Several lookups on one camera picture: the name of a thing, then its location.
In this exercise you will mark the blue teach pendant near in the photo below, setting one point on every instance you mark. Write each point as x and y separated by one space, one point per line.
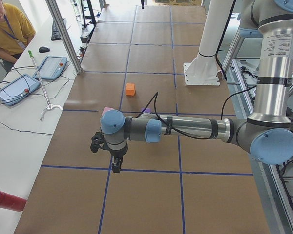
18 89

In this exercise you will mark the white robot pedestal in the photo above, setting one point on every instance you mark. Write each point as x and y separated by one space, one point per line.
203 69

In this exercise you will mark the black keyboard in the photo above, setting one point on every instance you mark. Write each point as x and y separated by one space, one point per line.
55 33

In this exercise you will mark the aluminium frame post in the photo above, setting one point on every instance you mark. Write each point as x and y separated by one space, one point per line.
56 15

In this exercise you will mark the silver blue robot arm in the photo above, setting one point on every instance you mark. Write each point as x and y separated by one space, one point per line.
265 134

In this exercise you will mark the purple foam block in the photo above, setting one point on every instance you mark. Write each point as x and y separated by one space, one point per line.
147 110

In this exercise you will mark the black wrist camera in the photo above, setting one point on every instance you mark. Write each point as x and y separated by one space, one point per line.
98 142

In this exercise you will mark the blue teach pendant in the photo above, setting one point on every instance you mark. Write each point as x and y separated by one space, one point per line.
51 67
18 89

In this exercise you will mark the red cylinder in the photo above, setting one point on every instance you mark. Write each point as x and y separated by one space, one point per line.
12 202

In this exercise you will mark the silver reacher grabber stick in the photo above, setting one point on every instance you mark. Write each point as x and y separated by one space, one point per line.
50 106

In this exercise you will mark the pink foam block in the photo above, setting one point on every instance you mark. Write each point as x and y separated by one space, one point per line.
106 109

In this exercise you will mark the black computer mouse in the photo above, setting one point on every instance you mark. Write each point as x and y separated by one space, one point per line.
44 49

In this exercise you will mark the blue teach pendant far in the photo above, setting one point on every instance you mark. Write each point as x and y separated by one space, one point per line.
51 67

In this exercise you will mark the orange foam block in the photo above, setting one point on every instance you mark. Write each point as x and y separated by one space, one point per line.
130 89

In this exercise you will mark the person in yellow shirt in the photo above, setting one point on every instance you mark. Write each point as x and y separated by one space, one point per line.
16 32

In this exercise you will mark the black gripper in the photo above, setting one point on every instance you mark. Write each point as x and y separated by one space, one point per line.
116 153

